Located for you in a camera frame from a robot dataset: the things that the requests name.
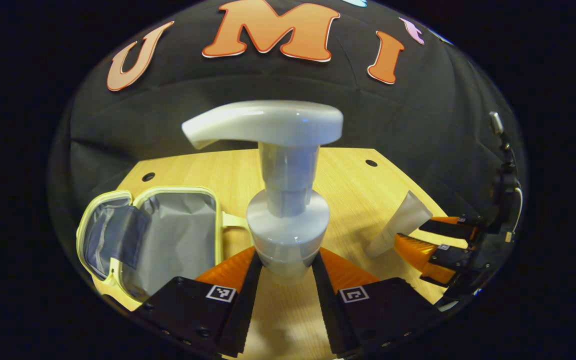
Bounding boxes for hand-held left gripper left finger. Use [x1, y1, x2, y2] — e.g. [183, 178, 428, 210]
[133, 245, 264, 359]

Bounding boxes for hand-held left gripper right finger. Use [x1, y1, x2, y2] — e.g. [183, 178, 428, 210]
[310, 246, 444, 359]

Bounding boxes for white skin care tube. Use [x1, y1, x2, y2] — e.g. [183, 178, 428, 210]
[366, 190, 434, 259]

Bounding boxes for white pump bottle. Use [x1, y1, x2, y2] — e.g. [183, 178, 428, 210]
[181, 100, 344, 286]

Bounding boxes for pale yellow suitcase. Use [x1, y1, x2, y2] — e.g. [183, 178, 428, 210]
[75, 186, 249, 313]

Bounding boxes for black backdrop cloth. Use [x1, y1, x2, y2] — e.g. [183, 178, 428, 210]
[48, 0, 526, 251]

